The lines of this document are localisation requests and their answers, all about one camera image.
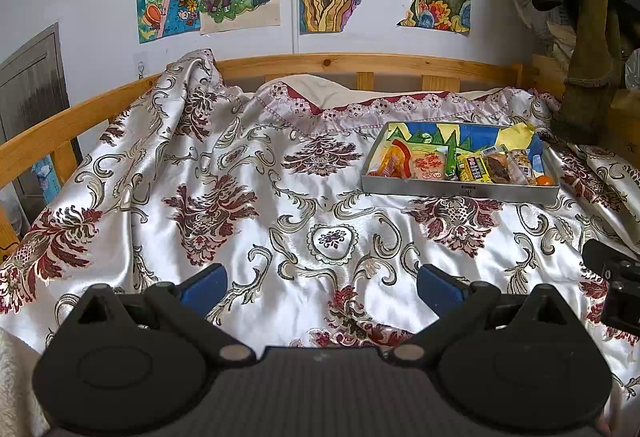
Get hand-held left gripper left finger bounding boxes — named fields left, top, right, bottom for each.
left=69, top=263, right=254, bottom=364

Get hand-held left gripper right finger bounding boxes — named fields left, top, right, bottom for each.
left=392, top=263, right=581, bottom=364

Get grey tray box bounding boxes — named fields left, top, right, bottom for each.
left=361, top=119, right=562, bottom=205

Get yellow snack packet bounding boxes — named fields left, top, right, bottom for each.
left=457, top=152, right=493, bottom=182

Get green stick snack packet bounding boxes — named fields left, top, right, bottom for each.
left=446, top=146, right=463, bottom=181

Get rice cracker packet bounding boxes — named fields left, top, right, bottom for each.
left=407, top=149, right=449, bottom=181

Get gold foil snack packet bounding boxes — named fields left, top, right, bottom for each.
left=482, top=146, right=517, bottom=184

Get orange snack bag red label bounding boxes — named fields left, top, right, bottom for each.
left=374, top=139, right=417, bottom=178

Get clear nut bar packet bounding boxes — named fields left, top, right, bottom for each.
left=507, top=148, right=533, bottom=186

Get floral satin blanket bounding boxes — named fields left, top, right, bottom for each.
left=0, top=49, right=640, bottom=413

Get painted paper tray liner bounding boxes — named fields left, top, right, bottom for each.
left=367, top=119, right=546, bottom=178

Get light blue bag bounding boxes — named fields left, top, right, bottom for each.
left=31, top=156, right=62, bottom=205

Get beige fleece blanket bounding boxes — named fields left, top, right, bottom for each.
left=0, top=329, right=51, bottom=437

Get grey door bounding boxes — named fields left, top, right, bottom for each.
left=0, top=22, right=83, bottom=238

